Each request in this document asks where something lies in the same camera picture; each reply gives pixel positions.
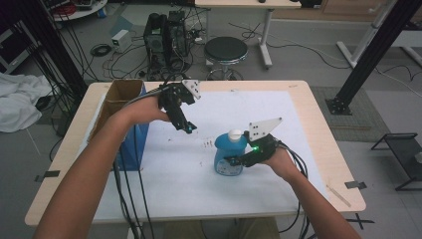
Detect black computer tower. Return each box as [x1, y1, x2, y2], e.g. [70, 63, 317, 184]
[142, 10, 191, 82]

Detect cardboard box with blue side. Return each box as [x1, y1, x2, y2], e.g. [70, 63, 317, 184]
[87, 78, 151, 172]

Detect gripper black cables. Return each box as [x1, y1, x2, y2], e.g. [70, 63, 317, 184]
[278, 140, 313, 239]
[111, 83, 168, 239]

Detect white stand legs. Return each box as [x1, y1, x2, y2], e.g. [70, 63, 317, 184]
[335, 0, 399, 69]

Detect white paper sheet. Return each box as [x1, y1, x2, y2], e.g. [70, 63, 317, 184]
[78, 90, 330, 223]

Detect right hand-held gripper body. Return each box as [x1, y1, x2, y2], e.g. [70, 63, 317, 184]
[243, 117, 284, 168]

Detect round white table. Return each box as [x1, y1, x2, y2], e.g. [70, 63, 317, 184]
[42, 0, 109, 23]

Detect left gripper black cables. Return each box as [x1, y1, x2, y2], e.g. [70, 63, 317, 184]
[111, 83, 168, 239]

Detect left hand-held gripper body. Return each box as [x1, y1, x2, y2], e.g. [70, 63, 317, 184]
[157, 79, 203, 116]

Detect black round stool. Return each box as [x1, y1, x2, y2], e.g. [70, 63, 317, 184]
[203, 36, 250, 82]

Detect person's right hand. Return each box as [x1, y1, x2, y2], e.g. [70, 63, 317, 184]
[261, 146, 303, 183]

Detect black post with cables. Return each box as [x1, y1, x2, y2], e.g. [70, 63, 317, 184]
[0, 0, 90, 101]

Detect grey tape strip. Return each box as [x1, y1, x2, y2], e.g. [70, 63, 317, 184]
[343, 180, 368, 191]
[34, 169, 62, 183]

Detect small white box device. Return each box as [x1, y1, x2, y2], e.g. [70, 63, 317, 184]
[110, 29, 133, 54]

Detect grey floor mat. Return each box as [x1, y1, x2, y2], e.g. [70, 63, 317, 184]
[310, 86, 393, 143]

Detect black aluminium post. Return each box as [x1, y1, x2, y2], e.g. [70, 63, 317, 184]
[325, 0, 422, 117]

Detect black tape cross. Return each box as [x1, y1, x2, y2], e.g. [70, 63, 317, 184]
[345, 212, 375, 231]

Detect coiled black cable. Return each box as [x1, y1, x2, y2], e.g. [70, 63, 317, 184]
[90, 43, 113, 58]

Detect black metal stand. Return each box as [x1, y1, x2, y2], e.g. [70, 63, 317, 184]
[370, 131, 422, 192]

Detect white-legged wooden desk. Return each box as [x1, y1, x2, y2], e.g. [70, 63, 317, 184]
[194, 0, 303, 70]

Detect thin wooden stick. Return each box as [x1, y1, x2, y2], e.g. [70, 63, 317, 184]
[325, 184, 352, 208]

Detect white cloth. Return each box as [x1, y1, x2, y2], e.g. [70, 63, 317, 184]
[0, 72, 54, 134]

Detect right gripper black cables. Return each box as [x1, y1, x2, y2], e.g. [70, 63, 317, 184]
[278, 140, 313, 239]

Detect blue bottle with white cap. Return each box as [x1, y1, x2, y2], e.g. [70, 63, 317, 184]
[213, 128, 250, 177]

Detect person's left hand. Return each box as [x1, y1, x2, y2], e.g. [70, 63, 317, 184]
[127, 95, 172, 126]

